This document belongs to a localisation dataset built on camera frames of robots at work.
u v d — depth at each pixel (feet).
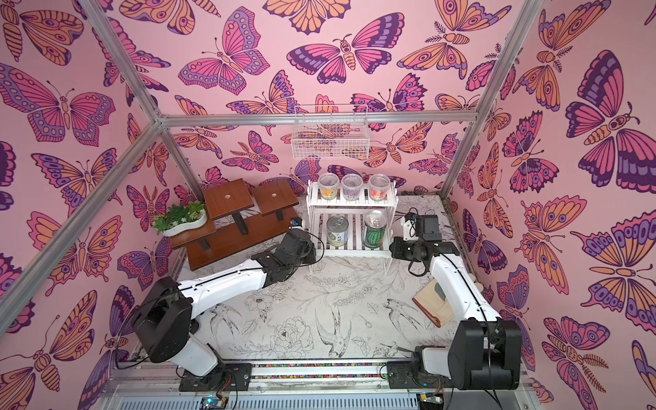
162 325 1.43
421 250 1.99
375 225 2.61
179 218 2.79
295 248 2.14
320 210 3.36
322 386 2.39
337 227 2.74
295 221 2.50
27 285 1.72
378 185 2.51
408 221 2.50
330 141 3.47
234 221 3.26
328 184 2.55
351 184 2.56
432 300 2.90
